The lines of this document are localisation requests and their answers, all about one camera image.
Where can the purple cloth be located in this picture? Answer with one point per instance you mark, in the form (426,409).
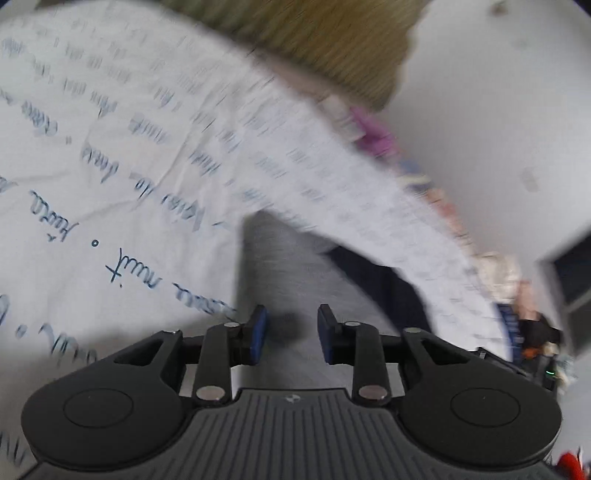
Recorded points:
(376,134)

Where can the dark window with white frame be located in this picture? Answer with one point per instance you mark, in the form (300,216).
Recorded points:
(572,277)

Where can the grey and navy small garment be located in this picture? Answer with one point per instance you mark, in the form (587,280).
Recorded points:
(295,272)

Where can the olive striped blanket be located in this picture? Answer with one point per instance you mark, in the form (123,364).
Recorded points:
(323,41)

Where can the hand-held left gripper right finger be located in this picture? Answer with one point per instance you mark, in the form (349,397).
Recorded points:
(325,336)

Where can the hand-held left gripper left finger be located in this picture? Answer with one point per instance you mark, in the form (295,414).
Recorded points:
(259,333)

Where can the patterned quilt edge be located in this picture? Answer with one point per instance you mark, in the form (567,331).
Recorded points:
(443,203)

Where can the white printed bedsheet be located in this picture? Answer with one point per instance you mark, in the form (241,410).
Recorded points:
(138,161)

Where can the red cloth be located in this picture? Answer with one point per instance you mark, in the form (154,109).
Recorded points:
(570,466)

